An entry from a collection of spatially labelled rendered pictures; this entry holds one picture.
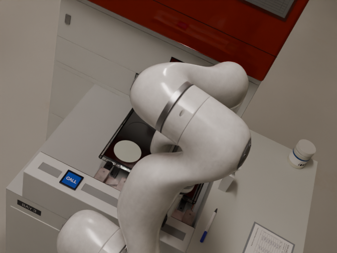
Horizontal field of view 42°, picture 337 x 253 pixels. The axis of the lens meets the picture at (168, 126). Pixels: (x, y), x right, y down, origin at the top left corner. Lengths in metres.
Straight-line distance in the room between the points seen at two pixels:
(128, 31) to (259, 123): 1.85
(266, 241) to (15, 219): 0.86
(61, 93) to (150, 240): 1.28
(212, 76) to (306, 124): 2.81
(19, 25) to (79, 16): 1.80
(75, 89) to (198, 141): 1.34
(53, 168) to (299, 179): 0.88
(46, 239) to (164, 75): 1.06
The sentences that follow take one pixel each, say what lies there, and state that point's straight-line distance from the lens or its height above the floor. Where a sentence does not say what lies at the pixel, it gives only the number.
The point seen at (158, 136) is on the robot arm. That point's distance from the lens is 1.10.
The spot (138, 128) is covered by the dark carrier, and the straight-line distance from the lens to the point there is 1.67.
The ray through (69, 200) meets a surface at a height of 0.93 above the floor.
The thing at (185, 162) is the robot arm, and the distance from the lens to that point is 0.74.
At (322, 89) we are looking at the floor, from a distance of 4.03.
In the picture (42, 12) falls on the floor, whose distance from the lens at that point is 3.71.
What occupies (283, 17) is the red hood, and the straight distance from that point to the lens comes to 1.43.
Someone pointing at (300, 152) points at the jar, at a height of 1.04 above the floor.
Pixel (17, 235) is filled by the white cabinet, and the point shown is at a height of 0.55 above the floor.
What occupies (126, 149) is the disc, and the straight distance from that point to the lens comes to 1.59.
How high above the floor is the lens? 2.11
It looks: 45 degrees down
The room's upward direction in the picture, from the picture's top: 22 degrees clockwise
